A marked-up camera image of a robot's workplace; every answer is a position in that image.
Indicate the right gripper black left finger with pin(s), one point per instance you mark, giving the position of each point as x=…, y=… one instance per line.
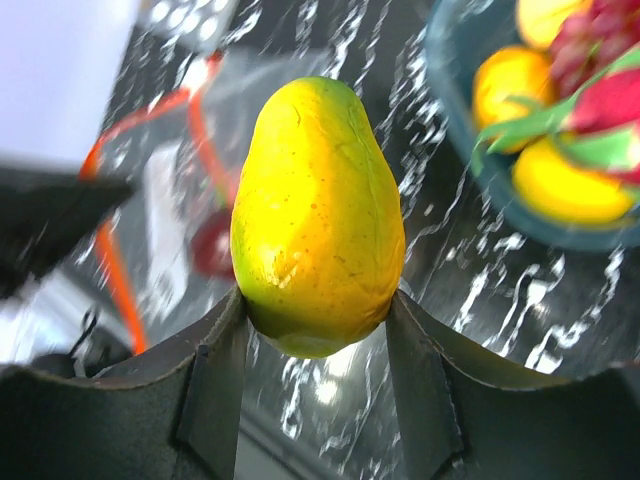
x=171, y=412

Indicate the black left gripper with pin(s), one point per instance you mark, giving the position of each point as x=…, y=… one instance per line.
x=44, y=215

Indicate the transparent blue plastic fruit tray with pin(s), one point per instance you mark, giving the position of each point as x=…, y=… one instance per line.
x=459, y=36

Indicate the clear zip top bag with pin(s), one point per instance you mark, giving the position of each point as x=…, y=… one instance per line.
x=184, y=152

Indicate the yellow lemon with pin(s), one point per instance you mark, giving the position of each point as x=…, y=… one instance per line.
x=554, y=188

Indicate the pink dragon fruit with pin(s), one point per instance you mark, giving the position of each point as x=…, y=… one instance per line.
x=596, y=128

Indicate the yellow green mango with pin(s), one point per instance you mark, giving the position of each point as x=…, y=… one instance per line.
x=317, y=234

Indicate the purple grape bunch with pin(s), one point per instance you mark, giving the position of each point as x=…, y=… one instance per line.
x=590, y=40

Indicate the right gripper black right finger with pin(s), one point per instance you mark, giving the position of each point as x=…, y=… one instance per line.
x=465, y=412

